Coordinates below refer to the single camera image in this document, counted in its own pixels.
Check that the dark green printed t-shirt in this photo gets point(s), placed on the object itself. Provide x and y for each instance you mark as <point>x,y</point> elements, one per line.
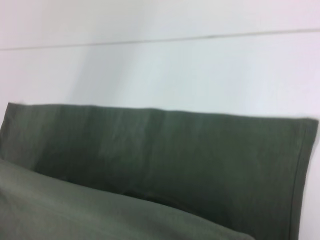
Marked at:
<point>162,162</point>

